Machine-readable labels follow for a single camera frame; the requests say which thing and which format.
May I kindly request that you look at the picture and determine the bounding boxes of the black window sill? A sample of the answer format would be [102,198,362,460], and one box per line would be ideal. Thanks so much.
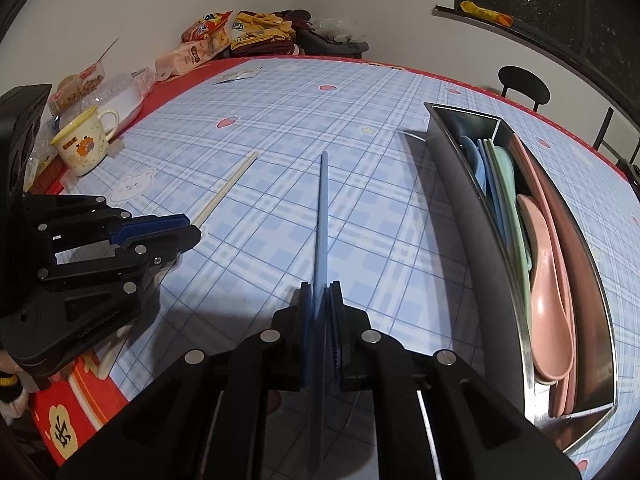
[432,5,640,92]

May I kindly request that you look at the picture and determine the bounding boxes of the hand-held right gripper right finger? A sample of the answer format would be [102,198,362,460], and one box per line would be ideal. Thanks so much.
[325,280,584,480]

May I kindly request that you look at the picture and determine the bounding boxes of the beige chopstick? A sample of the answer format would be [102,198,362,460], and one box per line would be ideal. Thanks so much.
[191,151,260,228]

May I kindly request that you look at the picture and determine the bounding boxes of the orange snack bag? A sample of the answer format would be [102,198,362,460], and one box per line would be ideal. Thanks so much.
[180,9,235,44]

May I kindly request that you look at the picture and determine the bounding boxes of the cream mug yellow rim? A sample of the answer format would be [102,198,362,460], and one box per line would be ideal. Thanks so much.
[49,105,122,177]

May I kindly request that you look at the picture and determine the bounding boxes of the blue chopstick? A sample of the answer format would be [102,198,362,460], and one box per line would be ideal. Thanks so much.
[309,151,332,473]

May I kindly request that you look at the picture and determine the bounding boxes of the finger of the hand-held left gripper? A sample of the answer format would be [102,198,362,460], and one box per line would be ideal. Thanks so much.
[34,204,191,252]
[37,224,201,297]

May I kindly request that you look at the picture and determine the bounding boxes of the blue checked table mat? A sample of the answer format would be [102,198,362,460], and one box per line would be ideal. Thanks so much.
[102,55,640,480]

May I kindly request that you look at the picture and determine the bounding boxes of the dark window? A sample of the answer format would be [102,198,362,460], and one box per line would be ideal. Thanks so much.
[452,0,640,97]

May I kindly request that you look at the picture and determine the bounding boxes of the blue spoon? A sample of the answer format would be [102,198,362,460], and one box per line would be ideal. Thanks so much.
[457,134,494,202]

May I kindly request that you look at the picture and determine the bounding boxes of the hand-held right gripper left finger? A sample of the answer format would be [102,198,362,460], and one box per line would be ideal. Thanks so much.
[55,282,317,480]

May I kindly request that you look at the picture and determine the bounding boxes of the person's left forearm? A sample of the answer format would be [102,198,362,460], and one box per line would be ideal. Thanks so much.
[0,355,31,419]

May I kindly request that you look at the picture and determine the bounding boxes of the pink spoon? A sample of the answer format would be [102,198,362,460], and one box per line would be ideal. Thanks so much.
[514,193,579,382]

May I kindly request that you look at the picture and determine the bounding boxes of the clear plastic bag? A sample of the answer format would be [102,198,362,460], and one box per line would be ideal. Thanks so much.
[314,15,362,44]

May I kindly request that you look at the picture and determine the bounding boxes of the peach snack packet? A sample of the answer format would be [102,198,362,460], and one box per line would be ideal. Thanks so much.
[154,39,231,79]

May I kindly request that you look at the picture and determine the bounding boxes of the green chopstick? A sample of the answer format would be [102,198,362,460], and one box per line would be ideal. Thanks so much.
[487,142,533,288]

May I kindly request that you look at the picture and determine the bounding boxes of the black round chair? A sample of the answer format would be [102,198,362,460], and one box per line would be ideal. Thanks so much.
[498,65,551,111]

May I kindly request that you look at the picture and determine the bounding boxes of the yellow clothes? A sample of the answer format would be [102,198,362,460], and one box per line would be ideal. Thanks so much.
[229,9,296,51]

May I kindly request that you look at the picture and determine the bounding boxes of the yellow snack packet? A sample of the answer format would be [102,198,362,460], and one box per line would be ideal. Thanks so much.
[458,0,515,29]

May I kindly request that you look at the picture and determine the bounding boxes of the red tablecloth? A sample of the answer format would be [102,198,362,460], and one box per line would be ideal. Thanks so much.
[30,54,640,480]

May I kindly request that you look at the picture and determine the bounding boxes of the metal utensil tray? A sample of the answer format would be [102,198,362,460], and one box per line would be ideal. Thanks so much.
[404,101,619,457]

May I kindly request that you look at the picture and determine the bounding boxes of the dark red clothes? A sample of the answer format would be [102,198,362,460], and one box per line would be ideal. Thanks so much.
[232,42,301,59]

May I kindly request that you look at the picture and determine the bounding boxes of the black metal rack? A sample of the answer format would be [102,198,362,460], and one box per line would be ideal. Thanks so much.
[594,107,640,172]

